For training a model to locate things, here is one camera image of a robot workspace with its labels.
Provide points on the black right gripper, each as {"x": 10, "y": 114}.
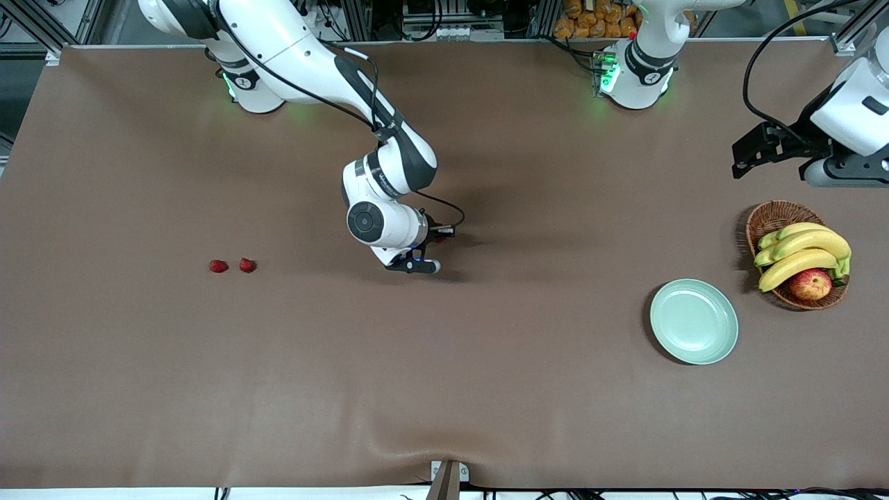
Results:
{"x": 432, "y": 232}

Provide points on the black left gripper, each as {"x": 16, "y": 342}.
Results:
{"x": 797, "y": 140}

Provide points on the red strawberry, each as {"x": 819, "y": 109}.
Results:
{"x": 246, "y": 264}
{"x": 219, "y": 265}

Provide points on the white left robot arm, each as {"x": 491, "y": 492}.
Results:
{"x": 642, "y": 76}

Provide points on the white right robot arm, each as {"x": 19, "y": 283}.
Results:
{"x": 278, "y": 42}

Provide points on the pale green round plate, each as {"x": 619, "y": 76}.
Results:
{"x": 694, "y": 321}

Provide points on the brown wicker basket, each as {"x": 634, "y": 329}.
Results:
{"x": 771, "y": 217}

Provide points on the yellow banana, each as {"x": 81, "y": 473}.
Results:
{"x": 767, "y": 239}
{"x": 812, "y": 242}
{"x": 795, "y": 267}
{"x": 764, "y": 257}
{"x": 799, "y": 228}

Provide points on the red yellow apple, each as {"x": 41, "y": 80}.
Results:
{"x": 810, "y": 285}

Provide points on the brown table mat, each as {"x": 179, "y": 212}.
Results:
{"x": 444, "y": 382}

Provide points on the white terminal strip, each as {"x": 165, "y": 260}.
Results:
{"x": 455, "y": 32}

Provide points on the bag of brown buns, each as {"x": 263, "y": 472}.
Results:
{"x": 590, "y": 21}

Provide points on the aluminium frame post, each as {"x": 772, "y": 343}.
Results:
{"x": 858, "y": 31}
{"x": 42, "y": 28}

